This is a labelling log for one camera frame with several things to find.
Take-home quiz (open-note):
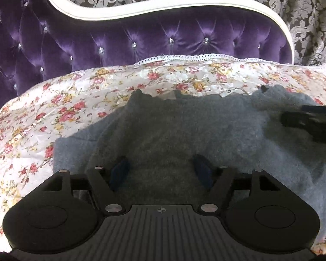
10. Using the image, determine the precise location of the purple tufted headboard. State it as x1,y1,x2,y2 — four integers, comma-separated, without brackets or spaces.
0,0,295,125

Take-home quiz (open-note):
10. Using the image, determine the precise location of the grey argyle knit sweater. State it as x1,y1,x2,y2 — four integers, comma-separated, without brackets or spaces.
53,84,326,246

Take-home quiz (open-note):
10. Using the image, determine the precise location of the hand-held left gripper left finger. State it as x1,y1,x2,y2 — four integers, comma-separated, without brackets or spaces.
39,156,131,215

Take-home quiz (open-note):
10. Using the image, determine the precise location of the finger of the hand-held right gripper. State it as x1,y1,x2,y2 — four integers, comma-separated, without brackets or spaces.
300,104,326,114
281,111,326,145

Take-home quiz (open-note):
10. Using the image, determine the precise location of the brown damask curtain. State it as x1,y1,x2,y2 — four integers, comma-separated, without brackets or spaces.
57,0,326,69

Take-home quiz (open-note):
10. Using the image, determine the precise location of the floral printed blanket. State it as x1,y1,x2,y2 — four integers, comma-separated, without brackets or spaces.
0,55,326,254

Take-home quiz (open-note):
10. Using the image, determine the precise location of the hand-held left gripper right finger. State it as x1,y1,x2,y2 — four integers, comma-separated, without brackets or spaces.
193,154,281,214

